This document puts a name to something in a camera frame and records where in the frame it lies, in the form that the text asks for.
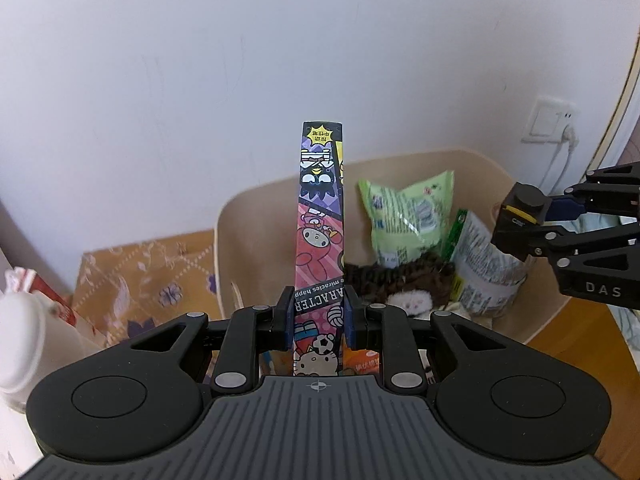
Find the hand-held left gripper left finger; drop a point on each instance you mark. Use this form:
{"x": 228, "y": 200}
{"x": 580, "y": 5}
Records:
{"x": 284, "y": 320}

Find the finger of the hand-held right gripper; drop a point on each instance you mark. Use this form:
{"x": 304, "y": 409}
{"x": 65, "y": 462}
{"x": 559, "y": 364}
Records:
{"x": 590, "y": 275}
{"x": 565, "y": 207}

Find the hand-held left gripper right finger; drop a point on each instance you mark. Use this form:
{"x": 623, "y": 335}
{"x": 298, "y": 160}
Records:
{"x": 351, "y": 320}

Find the white plush toy brown hair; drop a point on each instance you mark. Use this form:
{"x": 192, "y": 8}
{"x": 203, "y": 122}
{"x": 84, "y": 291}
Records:
{"x": 410, "y": 302}

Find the cartoon print box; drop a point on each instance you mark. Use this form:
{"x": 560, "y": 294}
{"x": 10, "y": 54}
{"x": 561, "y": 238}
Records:
{"x": 317, "y": 240}

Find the beige plastic basket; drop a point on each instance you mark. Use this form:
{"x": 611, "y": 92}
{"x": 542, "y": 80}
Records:
{"x": 260, "y": 220}

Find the grey green snack bag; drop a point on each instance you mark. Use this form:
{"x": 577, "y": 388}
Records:
{"x": 480, "y": 270}

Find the light green snack bag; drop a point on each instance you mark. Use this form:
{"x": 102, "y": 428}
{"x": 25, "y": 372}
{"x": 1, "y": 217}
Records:
{"x": 405, "y": 215}

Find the wooden desktop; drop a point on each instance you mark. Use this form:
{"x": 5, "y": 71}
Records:
{"x": 590, "y": 350}

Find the orange small box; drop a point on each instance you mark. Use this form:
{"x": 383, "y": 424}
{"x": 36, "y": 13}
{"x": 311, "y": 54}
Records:
{"x": 362, "y": 362}

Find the light blue cloth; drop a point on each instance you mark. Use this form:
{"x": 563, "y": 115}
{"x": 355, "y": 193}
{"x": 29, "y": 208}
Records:
{"x": 625, "y": 325}

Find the orange floral tablecloth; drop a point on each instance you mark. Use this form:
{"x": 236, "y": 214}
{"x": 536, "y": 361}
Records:
{"x": 140, "y": 280}

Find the red white box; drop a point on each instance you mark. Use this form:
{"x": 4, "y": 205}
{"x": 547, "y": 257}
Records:
{"x": 50, "y": 300}

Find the white thermos bottle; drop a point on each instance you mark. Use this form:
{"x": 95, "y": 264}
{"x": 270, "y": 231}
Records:
{"x": 30, "y": 350}

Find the white wall outlet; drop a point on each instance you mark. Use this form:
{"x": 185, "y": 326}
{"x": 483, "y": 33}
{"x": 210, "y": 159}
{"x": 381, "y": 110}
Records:
{"x": 545, "y": 117}

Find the beige wooden frame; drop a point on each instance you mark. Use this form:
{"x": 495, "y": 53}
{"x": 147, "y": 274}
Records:
{"x": 622, "y": 105}

